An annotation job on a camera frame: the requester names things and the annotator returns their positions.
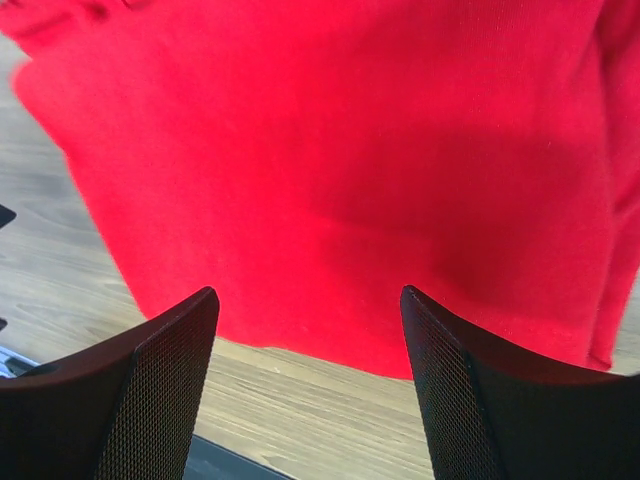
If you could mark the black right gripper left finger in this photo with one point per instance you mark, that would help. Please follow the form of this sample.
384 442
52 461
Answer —
124 408

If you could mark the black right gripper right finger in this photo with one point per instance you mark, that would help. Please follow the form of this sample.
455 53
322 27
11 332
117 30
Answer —
494 410

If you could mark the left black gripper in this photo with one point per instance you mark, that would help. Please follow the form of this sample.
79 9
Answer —
6 216

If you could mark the bright red t-shirt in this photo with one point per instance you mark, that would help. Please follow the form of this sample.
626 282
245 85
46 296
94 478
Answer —
308 159

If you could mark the aluminium extrusion rail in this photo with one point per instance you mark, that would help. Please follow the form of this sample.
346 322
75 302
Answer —
13 365

